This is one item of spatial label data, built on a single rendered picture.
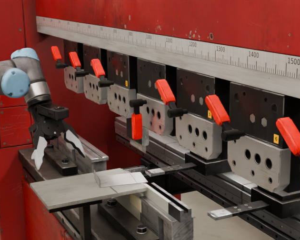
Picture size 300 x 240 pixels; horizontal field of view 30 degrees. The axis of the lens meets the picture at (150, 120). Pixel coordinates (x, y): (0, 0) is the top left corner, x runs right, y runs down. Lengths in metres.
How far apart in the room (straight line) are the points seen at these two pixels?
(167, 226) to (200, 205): 2.60
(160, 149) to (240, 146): 0.95
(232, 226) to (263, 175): 2.70
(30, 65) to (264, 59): 0.87
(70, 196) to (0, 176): 0.93
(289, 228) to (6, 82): 0.78
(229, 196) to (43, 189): 0.51
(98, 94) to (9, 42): 0.70
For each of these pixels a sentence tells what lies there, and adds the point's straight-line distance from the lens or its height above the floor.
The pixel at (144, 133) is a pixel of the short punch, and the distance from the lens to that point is 1.44.
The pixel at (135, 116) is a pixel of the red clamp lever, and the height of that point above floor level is 1.21.
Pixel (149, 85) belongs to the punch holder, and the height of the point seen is 1.28.
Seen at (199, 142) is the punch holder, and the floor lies 1.20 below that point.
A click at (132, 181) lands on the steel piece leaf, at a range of 1.48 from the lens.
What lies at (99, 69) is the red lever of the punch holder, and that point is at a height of 1.29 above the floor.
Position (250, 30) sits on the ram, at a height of 1.43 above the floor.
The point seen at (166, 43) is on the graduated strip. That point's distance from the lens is 1.20.
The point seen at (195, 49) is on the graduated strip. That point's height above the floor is 1.39.
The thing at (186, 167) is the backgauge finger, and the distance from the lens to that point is 1.57.
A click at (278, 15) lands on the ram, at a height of 1.46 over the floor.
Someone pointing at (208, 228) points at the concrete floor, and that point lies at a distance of 3.59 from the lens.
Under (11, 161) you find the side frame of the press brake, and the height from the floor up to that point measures 0.83.
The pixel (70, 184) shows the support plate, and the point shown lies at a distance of 1.49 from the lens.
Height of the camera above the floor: 1.51
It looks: 14 degrees down
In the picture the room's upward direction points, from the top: 1 degrees counter-clockwise
